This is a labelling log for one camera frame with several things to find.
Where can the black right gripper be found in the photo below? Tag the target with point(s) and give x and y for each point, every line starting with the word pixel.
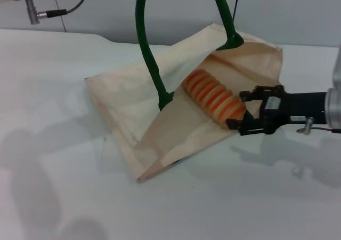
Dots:
pixel 298 106

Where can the orange striped bread loaf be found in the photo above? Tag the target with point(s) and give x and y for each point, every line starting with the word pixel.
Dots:
pixel 214 98

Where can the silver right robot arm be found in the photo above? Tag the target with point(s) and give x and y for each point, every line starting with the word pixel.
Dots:
pixel 334 101

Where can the thin dark background pole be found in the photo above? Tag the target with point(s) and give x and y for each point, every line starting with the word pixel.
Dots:
pixel 236 2

